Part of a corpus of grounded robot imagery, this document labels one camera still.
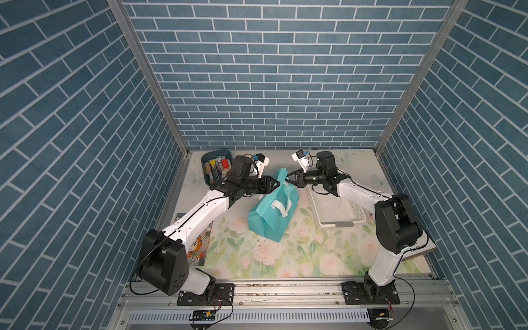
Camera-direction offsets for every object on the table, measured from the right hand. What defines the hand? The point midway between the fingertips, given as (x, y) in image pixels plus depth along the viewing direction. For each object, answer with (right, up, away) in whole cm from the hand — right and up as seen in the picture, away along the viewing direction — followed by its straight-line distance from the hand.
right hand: (285, 179), depth 85 cm
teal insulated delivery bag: (-6, -12, -10) cm, 17 cm away
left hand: (-1, -2, -7) cm, 7 cm away
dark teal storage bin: (-37, +6, +27) cm, 46 cm away
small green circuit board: (-30, -48, -13) cm, 58 cm away
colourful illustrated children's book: (-37, -30, -1) cm, 47 cm away
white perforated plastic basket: (+23, -16, +11) cm, 30 cm away
